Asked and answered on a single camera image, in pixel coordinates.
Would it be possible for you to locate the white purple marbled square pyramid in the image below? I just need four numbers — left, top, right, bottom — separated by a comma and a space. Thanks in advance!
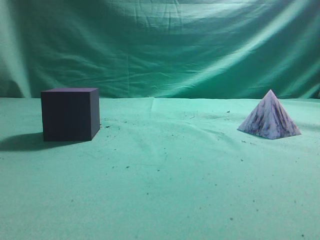
237, 89, 302, 140

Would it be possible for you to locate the dark purple cube block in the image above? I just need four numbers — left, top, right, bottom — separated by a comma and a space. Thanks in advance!
40, 88, 100, 142

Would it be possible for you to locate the green backdrop cloth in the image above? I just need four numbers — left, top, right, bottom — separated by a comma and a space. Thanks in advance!
0, 0, 320, 99

